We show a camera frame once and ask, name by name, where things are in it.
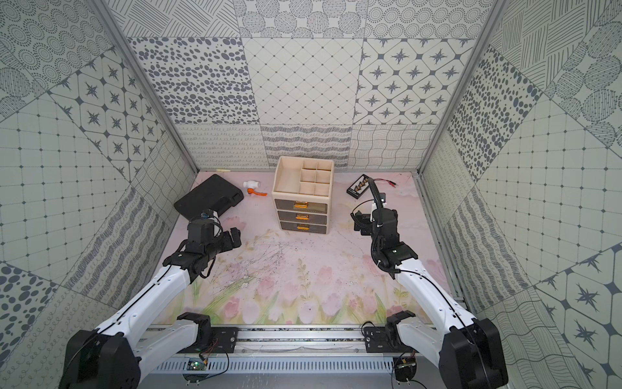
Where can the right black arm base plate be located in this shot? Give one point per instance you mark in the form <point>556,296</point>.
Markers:
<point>380,340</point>

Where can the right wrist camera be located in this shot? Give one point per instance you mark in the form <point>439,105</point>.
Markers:
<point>385,223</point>

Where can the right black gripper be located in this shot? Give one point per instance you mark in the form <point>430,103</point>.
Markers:
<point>366,220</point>

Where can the black battery holder with wires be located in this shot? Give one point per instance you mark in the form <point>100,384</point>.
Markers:
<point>361,185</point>

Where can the small green circuit board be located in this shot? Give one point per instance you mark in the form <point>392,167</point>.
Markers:
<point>196,365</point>

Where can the white slotted cable duct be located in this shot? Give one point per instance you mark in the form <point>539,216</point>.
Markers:
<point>284,365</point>

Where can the black flat case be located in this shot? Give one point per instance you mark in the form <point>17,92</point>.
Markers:
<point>215,193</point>

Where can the beige drawer organizer cabinet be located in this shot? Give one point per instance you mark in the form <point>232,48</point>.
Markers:
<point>304,179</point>

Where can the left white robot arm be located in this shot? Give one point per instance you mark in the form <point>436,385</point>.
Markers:
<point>113,356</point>

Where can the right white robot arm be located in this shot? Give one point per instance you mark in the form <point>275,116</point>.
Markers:
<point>467,351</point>

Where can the aluminium mounting rail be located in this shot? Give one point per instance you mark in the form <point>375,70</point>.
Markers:
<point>269,339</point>

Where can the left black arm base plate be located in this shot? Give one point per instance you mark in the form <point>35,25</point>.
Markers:
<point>223,340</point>

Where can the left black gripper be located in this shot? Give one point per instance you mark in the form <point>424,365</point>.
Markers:
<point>226,239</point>

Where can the white valve orange handle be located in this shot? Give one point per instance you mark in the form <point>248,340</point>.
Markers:
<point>252,187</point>

